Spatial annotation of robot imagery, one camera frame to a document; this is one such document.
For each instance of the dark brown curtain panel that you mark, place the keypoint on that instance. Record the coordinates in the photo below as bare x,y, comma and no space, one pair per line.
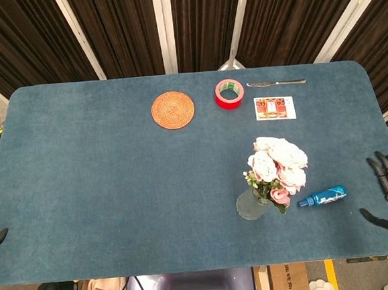
291,16
121,29
204,23
375,53
21,41

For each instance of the grey purple robot base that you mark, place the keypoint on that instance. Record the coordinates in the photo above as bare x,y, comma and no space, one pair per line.
192,289

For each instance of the pink artificial rose bouquet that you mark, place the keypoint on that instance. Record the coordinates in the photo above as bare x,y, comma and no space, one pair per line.
282,158

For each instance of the white scalloped object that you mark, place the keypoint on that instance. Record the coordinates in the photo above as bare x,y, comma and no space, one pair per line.
324,287

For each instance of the brown cardboard box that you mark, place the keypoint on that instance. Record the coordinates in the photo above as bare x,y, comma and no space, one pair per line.
285,280

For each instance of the textured clear glass vase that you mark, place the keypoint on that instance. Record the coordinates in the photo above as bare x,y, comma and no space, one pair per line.
247,208

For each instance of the silver butter knife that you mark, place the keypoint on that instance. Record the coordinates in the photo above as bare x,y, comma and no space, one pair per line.
276,83

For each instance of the red picture card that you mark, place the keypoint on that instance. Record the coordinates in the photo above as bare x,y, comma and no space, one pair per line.
274,108

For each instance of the blue spray bottle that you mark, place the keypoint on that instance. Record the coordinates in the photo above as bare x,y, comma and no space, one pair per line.
326,196

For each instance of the red tape roll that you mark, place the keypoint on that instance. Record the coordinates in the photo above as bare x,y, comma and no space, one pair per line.
228,104

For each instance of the round woven rattan coaster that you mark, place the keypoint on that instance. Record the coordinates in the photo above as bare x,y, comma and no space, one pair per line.
172,110

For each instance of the white frame post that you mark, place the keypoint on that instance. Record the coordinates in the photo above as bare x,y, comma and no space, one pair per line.
345,22
164,29
236,27
79,36

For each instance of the blue velvet tablecloth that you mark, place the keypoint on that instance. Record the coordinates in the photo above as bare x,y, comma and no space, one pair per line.
117,191

